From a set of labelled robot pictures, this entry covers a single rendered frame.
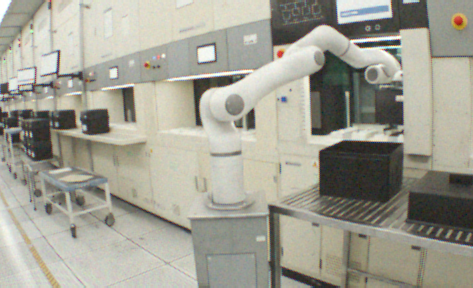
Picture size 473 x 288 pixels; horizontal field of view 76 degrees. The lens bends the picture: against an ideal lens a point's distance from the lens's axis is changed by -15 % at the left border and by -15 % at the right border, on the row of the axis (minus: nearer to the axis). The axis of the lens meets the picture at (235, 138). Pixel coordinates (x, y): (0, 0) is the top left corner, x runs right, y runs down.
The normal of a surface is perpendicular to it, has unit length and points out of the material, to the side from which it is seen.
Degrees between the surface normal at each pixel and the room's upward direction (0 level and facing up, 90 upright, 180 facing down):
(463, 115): 90
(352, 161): 90
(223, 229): 90
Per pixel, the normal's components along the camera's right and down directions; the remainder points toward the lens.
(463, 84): -0.72, 0.15
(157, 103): 0.69, 0.07
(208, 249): -0.02, 0.14
